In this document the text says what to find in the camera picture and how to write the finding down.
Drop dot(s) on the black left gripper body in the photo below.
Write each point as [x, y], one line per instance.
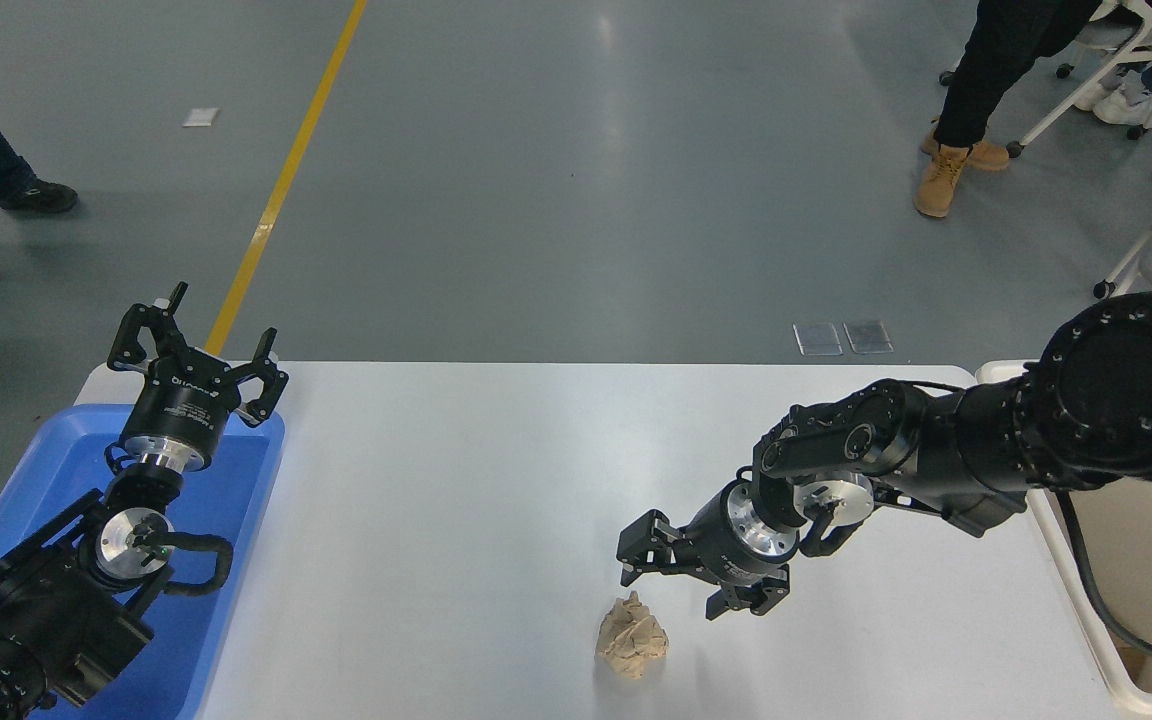
[186, 405]

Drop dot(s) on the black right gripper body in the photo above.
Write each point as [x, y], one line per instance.
[711, 545]

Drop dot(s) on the tan paper ball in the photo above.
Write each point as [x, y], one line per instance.
[632, 638]

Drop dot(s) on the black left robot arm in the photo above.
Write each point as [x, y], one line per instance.
[56, 610]

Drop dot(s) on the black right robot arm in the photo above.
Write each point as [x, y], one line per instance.
[1116, 390]

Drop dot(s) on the blue plastic tray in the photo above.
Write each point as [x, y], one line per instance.
[236, 500]

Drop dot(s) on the clear floor plate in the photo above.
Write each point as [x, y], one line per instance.
[818, 339]
[868, 337]

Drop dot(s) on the large pale plastic bin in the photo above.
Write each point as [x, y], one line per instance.
[1136, 560]

